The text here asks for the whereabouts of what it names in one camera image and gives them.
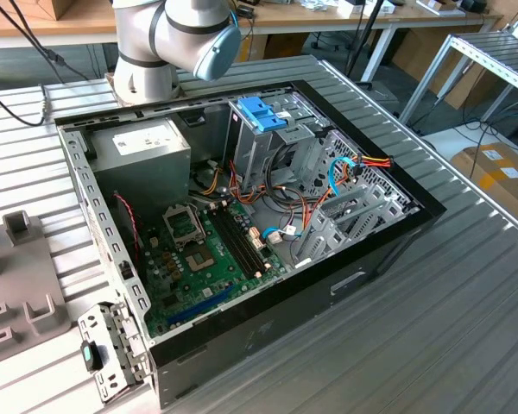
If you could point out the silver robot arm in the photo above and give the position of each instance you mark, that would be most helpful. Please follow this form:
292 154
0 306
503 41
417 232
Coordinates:
142 26

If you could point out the grey metal disk bay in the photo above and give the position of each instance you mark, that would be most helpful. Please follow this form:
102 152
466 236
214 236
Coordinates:
324 233

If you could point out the black RAM slot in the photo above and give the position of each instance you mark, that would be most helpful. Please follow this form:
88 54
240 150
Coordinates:
246 239
233 246

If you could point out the silver metal drive cage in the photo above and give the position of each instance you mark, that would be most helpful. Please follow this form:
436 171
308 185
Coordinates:
246 151

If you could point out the CPU socket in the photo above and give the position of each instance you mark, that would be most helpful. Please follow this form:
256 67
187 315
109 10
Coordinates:
200 260

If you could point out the green motherboard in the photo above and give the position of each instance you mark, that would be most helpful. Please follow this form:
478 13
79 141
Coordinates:
207 280

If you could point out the blue plastic drive latch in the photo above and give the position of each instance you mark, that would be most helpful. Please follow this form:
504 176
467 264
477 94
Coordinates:
259 112

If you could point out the blue expansion slot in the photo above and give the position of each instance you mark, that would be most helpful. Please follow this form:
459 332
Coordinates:
198 306

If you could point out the grey power supply unit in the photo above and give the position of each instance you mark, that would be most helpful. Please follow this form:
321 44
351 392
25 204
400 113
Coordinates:
142 172

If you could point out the black open PC case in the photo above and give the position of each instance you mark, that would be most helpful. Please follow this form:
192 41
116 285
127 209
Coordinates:
285 328

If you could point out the small brown cardboard box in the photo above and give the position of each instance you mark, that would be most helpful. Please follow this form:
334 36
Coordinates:
280 45

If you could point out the long wooden desk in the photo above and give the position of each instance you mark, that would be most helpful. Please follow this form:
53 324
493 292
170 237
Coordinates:
306 17

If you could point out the black teal latch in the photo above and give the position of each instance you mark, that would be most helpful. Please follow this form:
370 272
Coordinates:
88 355

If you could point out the cardboard box with labels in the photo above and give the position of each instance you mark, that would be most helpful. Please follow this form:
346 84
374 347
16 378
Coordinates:
492 181

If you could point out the grey parts rack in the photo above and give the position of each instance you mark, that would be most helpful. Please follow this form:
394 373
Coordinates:
26 276

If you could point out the metal slat table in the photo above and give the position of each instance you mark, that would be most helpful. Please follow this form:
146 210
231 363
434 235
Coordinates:
492 52

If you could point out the silver hinged slot bracket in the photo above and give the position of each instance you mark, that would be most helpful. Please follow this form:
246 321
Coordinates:
112 345

